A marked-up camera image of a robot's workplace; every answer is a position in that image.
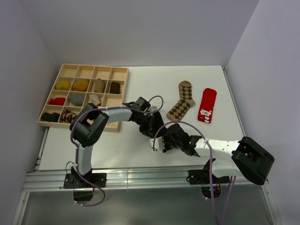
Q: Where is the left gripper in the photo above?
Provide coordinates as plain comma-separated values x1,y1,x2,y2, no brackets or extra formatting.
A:
135,112,157,138

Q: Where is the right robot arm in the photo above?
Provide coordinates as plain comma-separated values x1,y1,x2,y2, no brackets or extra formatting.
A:
155,123,275,185

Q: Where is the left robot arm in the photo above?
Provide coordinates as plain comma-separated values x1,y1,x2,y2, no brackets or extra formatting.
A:
70,97,167,187

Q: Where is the flat brown argyle sock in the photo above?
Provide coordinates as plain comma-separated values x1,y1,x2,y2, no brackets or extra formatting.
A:
166,81,195,121

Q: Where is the flat red Santa sock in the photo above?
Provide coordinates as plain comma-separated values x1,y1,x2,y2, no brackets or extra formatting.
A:
197,88,217,123

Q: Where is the dark brown rolled sock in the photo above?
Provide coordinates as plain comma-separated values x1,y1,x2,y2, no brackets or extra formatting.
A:
109,82,120,94

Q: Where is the white red-tipped rolled sock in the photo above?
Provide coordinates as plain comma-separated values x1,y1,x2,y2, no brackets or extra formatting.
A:
89,94,102,106

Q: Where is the tan rolled sock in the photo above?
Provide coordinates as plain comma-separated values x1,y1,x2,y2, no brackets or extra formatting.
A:
94,78,106,93

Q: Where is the grey rolled sock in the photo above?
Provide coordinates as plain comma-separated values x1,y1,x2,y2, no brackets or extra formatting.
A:
69,95,85,106

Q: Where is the orange rolled sock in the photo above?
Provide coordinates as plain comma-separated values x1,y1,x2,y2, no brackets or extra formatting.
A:
72,80,89,92

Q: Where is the argyle rolled sock in tray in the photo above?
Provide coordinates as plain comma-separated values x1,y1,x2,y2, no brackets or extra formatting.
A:
61,110,77,124

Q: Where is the wooden compartment tray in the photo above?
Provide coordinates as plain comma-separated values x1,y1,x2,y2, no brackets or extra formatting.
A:
38,64,129,128

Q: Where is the red rolled sock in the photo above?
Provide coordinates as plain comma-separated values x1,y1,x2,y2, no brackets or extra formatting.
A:
49,97,66,106

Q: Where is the yellow rolled sock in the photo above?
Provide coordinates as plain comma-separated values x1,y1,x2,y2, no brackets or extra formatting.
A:
55,81,71,91

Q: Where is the black rolled sock in tray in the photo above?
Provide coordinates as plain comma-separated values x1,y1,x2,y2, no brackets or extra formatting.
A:
41,112,60,122

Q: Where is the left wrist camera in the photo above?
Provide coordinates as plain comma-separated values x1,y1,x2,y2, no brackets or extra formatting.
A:
148,105,158,113

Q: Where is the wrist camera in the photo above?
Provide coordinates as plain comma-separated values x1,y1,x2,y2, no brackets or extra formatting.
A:
148,105,158,113
149,137,165,152

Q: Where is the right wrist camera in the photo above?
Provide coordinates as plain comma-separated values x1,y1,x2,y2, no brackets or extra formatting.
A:
149,137,165,152

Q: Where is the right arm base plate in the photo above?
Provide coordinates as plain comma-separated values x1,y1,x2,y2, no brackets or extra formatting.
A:
186,169,230,185

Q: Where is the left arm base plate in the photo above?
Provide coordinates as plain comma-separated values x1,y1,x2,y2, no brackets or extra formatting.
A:
63,173,106,189

